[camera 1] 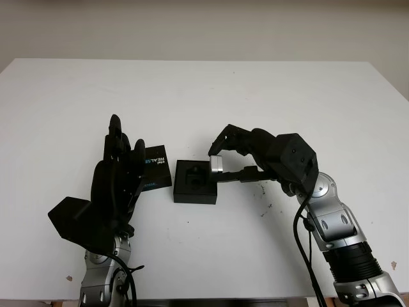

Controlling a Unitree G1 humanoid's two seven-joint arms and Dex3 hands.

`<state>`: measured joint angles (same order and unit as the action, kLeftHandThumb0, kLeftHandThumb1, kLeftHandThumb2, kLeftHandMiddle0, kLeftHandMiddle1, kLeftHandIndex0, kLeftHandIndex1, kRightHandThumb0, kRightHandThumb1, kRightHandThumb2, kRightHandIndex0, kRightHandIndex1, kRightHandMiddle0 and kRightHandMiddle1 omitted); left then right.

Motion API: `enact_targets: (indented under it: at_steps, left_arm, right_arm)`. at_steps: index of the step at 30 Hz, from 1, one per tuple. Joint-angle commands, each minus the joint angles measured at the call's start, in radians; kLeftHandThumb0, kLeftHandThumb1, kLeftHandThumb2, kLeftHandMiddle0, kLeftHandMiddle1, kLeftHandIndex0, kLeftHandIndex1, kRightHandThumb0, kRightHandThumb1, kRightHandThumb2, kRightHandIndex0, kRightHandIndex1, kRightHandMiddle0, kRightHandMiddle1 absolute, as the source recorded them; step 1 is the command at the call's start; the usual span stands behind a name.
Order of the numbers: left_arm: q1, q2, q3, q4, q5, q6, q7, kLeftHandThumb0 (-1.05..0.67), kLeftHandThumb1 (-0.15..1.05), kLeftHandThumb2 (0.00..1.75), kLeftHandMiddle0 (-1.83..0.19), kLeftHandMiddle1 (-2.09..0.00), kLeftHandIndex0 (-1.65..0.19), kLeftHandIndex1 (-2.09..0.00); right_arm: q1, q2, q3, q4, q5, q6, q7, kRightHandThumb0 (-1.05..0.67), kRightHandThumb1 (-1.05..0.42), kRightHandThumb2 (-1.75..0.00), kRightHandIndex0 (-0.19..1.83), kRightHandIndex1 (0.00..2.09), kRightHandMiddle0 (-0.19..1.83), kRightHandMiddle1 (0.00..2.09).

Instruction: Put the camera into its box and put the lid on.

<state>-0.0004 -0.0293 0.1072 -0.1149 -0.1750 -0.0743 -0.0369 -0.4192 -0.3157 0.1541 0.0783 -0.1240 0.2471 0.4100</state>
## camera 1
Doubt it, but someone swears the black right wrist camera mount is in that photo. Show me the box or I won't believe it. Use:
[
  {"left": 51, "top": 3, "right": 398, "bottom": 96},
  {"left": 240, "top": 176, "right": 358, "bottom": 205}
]
[{"left": 268, "top": 132, "right": 319, "bottom": 193}]

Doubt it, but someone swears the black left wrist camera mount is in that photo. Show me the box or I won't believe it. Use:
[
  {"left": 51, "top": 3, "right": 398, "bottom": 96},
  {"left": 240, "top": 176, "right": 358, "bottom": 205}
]
[{"left": 47, "top": 196, "right": 112, "bottom": 253}]

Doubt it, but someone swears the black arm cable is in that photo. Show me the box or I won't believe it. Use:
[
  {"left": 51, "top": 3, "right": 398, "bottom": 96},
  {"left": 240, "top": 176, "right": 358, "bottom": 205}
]
[
  {"left": 292, "top": 188, "right": 327, "bottom": 307},
  {"left": 105, "top": 252, "right": 145, "bottom": 303}
]

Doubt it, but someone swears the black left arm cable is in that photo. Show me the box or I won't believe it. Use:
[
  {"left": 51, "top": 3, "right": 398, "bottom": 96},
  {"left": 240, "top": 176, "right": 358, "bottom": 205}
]
[{"left": 105, "top": 252, "right": 145, "bottom": 303}]

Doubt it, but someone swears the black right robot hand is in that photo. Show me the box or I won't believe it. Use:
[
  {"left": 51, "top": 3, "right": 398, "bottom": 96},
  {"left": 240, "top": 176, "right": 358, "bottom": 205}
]
[{"left": 207, "top": 123, "right": 298, "bottom": 196}]

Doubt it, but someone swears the small silver camera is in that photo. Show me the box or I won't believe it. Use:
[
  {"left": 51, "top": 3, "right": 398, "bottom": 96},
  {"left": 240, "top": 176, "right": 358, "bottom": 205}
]
[{"left": 208, "top": 154, "right": 224, "bottom": 175}]

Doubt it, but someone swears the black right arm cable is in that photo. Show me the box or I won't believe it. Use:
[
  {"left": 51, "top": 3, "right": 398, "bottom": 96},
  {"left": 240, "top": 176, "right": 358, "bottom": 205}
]
[{"left": 292, "top": 188, "right": 327, "bottom": 307}]

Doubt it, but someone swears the black RealSense box lid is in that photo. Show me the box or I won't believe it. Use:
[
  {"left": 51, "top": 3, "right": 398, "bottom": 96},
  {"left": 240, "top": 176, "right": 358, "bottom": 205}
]
[{"left": 140, "top": 145, "right": 173, "bottom": 193}]

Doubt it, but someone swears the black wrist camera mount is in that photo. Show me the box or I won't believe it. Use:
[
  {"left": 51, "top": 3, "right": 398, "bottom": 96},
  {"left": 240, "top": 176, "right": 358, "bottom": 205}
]
[
  {"left": 268, "top": 132, "right": 319, "bottom": 193},
  {"left": 47, "top": 196, "right": 112, "bottom": 253}
]

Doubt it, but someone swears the black box base with insert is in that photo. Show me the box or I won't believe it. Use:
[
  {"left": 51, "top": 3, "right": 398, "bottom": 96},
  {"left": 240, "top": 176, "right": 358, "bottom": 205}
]
[{"left": 172, "top": 159, "right": 218, "bottom": 205}]

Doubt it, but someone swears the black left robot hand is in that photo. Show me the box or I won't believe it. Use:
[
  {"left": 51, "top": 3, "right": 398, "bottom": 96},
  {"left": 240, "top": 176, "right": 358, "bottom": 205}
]
[{"left": 90, "top": 114, "right": 146, "bottom": 237}]

